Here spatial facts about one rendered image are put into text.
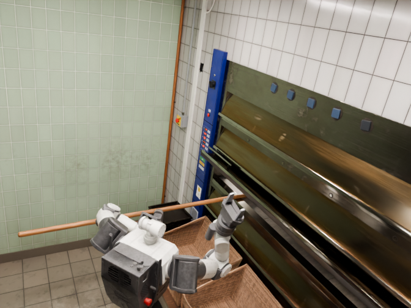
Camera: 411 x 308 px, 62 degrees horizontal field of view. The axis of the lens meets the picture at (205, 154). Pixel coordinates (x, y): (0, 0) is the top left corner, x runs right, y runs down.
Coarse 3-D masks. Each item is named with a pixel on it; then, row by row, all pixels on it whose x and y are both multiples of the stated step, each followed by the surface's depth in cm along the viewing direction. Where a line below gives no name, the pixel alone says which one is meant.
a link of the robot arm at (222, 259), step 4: (212, 252) 171; (216, 252) 163; (228, 252) 164; (208, 256) 170; (212, 256) 170; (216, 256) 165; (220, 256) 163; (224, 256) 163; (228, 256) 166; (216, 260) 168; (220, 260) 166; (224, 260) 166; (228, 260) 169; (220, 264) 167; (224, 264) 167; (220, 268) 166
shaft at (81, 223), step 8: (208, 200) 234; (216, 200) 236; (160, 208) 217; (168, 208) 219; (176, 208) 222; (128, 216) 206; (136, 216) 210; (64, 224) 189; (72, 224) 191; (80, 224) 193; (88, 224) 195; (24, 232) 179; (32, 232) 181; (40, 232) 183
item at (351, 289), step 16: (208, 160) 246; (224, 176) 227; (240, 176) 231; (256, 192) 211; (272, 208) 195; (304, 224) 189; (320, 240) 176; (336, 256) 165; (336, 272) 150; (352, 272) 155; (352, 288) 143; (368, 288) 146; (384, 288) 150; (368, 304) 136; (384, 304) 138; (400, 304) 142
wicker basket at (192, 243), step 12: (204, 216) 279; (180, 228) 272; (192, 228) 278; (204, 228) 278; (168, 240) 271; (180, 240) 277; (192, 240) 284; (180, 252) 273; (192, 252) 276; (168, 288) 237; (180, 300) 225
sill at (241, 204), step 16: (224, 192) 257; (240, 208) 240; (256, 224) 224; (272, 240) 211; (288, 256) 199; (304, 272) 188; (320, 288) 178; (336, 288) 176; (336, 304) 169; (352, 304) 167
